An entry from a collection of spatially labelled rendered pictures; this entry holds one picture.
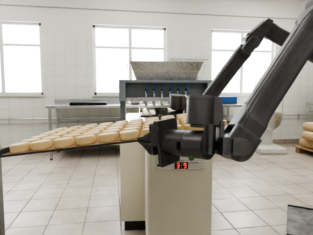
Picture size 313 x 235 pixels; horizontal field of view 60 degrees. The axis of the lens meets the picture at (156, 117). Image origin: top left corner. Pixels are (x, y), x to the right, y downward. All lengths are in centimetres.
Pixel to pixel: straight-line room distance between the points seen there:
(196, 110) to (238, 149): 11
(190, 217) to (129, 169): 78
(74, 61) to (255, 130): 491
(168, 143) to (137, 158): 154
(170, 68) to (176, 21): 351
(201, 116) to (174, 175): 92
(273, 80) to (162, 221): 108
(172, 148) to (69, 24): 499
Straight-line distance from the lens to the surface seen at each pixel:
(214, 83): 113
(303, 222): 270
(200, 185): 147
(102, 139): 70
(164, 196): 146
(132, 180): 215
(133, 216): 226
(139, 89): 213
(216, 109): 55
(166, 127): 60
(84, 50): 534
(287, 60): 63
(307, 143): 546
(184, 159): 138
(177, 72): 213
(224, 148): 53
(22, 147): 76
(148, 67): 209
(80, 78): 530
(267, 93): 59
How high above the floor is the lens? 108
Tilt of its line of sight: 5 degrees down
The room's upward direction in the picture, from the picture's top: straight up
